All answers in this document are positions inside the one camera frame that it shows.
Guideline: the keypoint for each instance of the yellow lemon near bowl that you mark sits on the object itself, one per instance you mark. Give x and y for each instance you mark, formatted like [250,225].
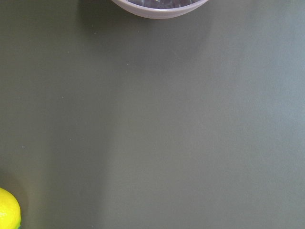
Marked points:
[10,214]

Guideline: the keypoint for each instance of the pink bowl with ice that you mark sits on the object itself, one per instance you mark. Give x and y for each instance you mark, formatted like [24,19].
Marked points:
[159,9]

